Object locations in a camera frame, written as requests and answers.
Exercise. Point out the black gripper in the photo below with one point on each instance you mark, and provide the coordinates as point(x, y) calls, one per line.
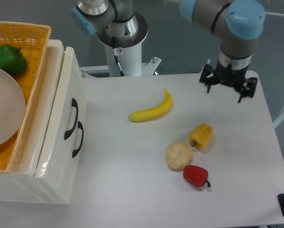
point(228, 77)

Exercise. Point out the white drawer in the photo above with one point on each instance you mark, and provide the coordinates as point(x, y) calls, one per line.
point(75, 157)
point(69, 107)

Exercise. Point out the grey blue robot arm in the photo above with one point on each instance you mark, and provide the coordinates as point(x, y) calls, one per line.
point(238, 23)

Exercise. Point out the white drawer cabinet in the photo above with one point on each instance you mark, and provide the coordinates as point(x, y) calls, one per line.
point(29, 169)

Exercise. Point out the yellow bell pepper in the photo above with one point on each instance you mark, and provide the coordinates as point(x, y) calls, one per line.
point(201, 136)

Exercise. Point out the beige bread roll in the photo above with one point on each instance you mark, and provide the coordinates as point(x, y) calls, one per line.
point(178, 155)

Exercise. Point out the yellow banana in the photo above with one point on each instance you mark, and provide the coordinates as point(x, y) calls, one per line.
point(155, 112)

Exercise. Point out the red bell pepper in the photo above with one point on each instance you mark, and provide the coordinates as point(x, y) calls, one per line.
point(197, 176)

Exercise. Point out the yellow plastic basket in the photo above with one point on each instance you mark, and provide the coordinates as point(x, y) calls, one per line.
point(33, 39)

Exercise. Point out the beige round plate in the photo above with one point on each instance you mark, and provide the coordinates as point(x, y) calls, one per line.
point(12, 106)

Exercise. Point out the green bell pepper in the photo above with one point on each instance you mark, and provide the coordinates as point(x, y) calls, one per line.
point(12, 60)

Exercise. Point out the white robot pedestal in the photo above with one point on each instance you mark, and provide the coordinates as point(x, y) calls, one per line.
point(122, 42)

